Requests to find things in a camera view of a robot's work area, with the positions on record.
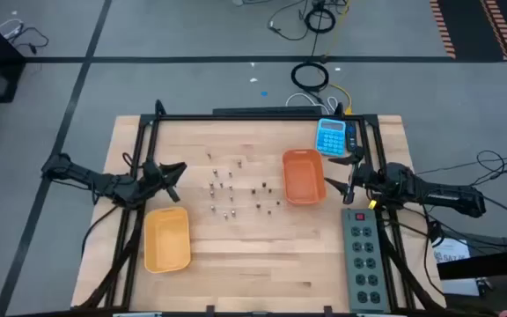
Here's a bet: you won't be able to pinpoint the white printed paper sign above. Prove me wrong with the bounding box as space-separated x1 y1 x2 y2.
431 237 473 265

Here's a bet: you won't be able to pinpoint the black loose floor cable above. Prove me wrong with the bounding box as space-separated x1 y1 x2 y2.
267 0 312 42
9 26 50 56

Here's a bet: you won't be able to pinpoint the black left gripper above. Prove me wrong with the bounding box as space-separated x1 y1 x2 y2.
121 158 188 209

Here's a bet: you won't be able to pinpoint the yellow floor cable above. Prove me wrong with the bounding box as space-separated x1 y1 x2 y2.
321 0 354 115

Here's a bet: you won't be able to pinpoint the black remote control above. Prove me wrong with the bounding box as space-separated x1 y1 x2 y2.
344 121 359 153

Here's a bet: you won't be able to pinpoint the black aluminium table frame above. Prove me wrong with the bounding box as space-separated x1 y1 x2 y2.
73 99 448 317

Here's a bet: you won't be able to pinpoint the black tangled cables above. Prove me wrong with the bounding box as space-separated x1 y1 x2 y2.
415 149 507 187

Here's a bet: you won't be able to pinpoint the orange plastic bin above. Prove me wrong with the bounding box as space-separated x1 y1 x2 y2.
281 148 327 206

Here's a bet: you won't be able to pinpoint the black coiled floor cable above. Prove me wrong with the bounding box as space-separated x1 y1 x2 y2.
303 7 338 34
290 61 330 93

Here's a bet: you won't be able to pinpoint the grey power strip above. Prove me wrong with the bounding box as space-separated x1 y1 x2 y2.
340 208 389 314

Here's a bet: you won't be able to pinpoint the yellow plastic bin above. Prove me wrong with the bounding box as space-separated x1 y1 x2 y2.
143 206 192 275

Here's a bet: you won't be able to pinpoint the blue calculator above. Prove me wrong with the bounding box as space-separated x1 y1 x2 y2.
314 117 348 158

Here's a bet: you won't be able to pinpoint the black flat bar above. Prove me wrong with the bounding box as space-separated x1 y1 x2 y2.
212 106 323 117

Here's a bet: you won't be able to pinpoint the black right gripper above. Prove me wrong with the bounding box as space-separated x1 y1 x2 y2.
323 146 413 205

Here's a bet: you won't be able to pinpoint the orange black striped floor strip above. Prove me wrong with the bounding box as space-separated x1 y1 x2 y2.
428 0 458 60

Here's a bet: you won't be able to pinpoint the white floor cable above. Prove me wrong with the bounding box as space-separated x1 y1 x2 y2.
0 18 24 39
284 92 339 114

